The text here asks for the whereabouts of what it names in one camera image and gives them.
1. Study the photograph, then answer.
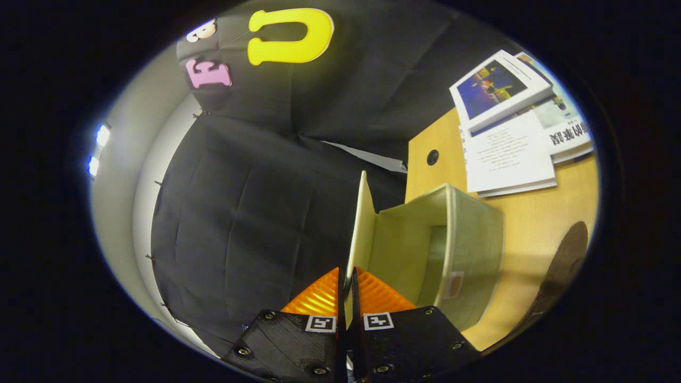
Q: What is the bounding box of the white book with night photo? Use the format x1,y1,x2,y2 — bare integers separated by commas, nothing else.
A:
450,49,554,134

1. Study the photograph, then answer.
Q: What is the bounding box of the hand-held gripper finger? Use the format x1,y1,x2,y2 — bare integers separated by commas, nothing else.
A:
348,266,480,383
221,266,349,383

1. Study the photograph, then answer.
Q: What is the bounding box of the green fabric storage box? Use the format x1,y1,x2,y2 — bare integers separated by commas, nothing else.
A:
345,170,505,333

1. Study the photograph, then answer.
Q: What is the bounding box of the small ceiling light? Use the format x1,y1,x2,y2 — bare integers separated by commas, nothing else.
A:
87,122,112,179

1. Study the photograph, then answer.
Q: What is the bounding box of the brown fuzzy shoe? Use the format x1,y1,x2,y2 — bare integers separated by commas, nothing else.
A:
524,221,589,325

